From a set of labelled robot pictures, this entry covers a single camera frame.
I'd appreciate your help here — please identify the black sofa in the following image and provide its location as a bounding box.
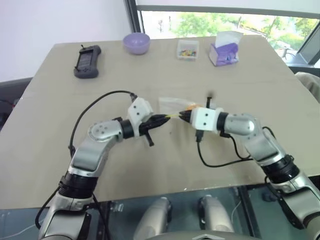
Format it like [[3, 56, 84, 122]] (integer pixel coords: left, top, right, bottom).
[[0, 77, 34, 133]]

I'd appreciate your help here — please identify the purple tissue pack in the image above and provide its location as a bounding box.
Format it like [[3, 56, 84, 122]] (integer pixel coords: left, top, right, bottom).
[[208, 30, 244, 67]]

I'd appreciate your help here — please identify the silver rounded robot leg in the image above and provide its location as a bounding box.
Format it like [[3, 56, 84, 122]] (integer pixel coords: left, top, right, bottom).
[[198, 195, 235, 234], [132, 196, 174, 240]]

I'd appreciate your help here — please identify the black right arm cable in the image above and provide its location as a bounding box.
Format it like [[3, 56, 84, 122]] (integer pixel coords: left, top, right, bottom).
[[194, 129, 255, 169]]

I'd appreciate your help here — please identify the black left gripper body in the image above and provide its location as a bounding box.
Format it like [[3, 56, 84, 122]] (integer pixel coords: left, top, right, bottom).
[[138, 114, 161, 147]]

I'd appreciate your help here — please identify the white floor cable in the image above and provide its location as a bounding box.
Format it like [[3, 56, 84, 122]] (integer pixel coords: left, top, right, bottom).
[[14, 223, 39, 234], [230, 201, 241, 221]]

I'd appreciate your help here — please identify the clear yellow-zip plastic bag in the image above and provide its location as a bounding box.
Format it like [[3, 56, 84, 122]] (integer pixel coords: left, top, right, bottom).
[[157, 96, 201, 121]]

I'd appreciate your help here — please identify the beige chair back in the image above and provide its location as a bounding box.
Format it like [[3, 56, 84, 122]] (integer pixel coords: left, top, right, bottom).
[[294, 71, 320, 104]]

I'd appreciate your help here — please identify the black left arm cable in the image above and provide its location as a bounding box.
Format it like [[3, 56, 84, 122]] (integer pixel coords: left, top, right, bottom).
[[67, 90, 139, 155]]

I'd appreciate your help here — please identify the clear box of coloured bits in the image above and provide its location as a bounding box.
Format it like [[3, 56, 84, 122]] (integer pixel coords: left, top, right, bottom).
[[176, 39, 200, 62]]

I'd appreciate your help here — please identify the dark grey handheld controller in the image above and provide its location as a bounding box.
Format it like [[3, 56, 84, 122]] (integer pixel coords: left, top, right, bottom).
[[73, 44, 102, 80]]

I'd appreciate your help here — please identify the purple bowl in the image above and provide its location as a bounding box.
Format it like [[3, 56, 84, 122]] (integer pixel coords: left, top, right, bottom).
[[122, 32, 151, 56]]

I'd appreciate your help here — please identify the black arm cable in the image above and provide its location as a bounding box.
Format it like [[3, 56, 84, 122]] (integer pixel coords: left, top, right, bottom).
[[67, 90, 139, 155], [194, 129, 255, 169]]

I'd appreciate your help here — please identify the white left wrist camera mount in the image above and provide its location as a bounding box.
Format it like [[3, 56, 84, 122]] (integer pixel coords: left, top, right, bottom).
[[126, 97, 154, 138]]

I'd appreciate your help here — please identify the dark window frame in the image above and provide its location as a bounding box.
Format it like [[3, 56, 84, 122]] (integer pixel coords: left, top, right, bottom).
[[124, 0, 320, 41]]

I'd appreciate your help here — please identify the grey robot chest front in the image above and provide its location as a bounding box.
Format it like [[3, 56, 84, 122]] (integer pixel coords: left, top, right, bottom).
[[159, 230, 254, 240]]

